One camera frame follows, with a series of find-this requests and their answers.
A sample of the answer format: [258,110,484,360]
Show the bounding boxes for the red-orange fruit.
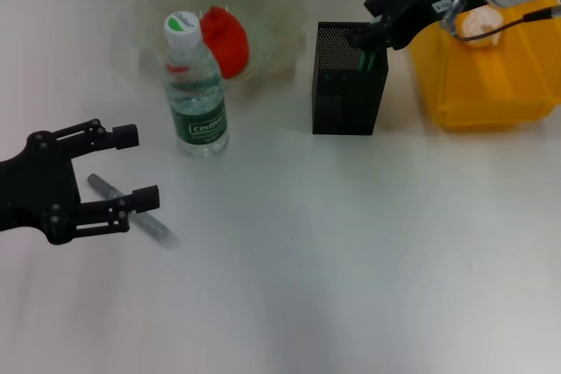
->
[199,5,251,81]

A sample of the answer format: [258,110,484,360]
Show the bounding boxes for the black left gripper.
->
[0,118,161,246]

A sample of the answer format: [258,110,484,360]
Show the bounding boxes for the gray right gripper cable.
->
[440,0,561,42]

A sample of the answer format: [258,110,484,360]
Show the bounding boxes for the gray marker pen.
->
[86,173,180,251]

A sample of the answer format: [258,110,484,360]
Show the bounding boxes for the clear plastic water bottle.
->
[163,10,230,157]

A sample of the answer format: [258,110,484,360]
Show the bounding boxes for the white paper ball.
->
[462,6,504,50]

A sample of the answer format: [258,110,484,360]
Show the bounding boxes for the green glass fruit bowl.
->
[133,0,307,99]

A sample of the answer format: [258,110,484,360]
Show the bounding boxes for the yellow plastic bin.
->
[402,0,561,133]

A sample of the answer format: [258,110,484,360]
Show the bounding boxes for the black mesh pen holder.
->
[312,21,390,137]

